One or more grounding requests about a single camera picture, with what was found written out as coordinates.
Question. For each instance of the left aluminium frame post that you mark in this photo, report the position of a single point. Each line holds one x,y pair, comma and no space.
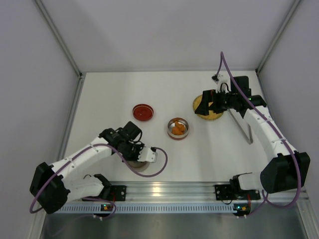
56,34

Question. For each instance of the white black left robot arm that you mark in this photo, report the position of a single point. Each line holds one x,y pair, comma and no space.
54,185

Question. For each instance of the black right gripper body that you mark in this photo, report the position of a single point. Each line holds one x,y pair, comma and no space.
214,102

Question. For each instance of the steel serving tongs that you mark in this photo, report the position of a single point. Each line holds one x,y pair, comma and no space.
243,127

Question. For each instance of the beige round lid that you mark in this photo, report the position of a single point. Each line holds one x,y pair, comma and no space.
139,166

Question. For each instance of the aluminium frame post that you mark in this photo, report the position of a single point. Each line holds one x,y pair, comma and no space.
293,8
56,34

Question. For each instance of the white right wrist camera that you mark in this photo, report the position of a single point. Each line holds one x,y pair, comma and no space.
221,82

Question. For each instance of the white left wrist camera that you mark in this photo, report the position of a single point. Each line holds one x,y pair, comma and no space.
148,155

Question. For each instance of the orange fried food piece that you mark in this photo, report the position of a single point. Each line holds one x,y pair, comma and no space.
178,129

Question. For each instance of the red steel bowl container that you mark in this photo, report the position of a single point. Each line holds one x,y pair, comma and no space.
171,124

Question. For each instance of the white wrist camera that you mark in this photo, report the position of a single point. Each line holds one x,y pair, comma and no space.
221,82
148,155

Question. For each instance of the slotted cable duct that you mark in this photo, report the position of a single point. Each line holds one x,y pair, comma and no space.
161,208

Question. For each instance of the right aluminium frame post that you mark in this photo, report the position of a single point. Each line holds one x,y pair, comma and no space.
293,8

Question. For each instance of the red round lid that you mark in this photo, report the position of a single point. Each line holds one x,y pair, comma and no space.
142,112

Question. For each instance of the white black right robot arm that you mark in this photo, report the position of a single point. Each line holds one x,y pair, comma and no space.
287,168

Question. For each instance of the aluminium front rail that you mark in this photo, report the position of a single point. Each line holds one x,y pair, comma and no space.
169,192

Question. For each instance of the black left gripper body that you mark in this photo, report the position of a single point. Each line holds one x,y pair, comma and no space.
132,154

